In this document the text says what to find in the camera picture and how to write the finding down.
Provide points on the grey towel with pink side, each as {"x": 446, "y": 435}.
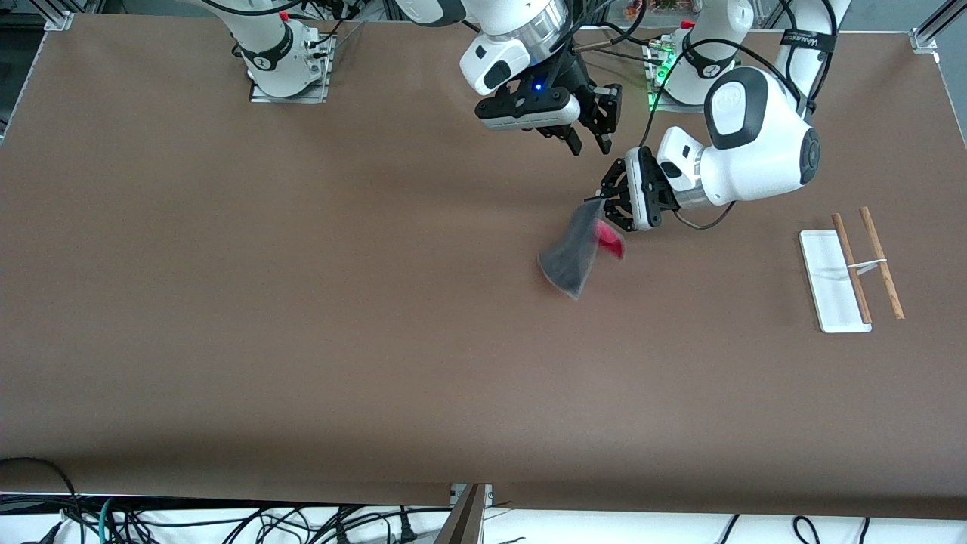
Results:
{"x": 570, "y": 261}

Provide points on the brown table cover sheet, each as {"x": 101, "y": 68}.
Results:
{"x": 302, "y": 340}

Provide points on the dark table leg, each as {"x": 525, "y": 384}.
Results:
{"x": 462, "y": 521}

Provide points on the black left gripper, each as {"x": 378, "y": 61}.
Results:
{"x": 656, "y": 195}

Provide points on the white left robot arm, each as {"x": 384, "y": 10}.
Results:
{"x": 755, "y": 143}

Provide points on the aluminium frame profile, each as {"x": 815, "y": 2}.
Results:
{"x": 59, "y": 20}
{"x": 937, "y": 26}

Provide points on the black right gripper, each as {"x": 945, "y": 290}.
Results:
{"x": 580, "y": 83}

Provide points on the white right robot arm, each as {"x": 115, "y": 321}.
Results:
{"x": 514, "y": 23}

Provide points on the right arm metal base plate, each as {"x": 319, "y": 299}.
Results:
{"x": 261, "y": 94}

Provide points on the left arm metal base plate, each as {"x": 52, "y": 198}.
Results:
{"x": 656, "y": 98}

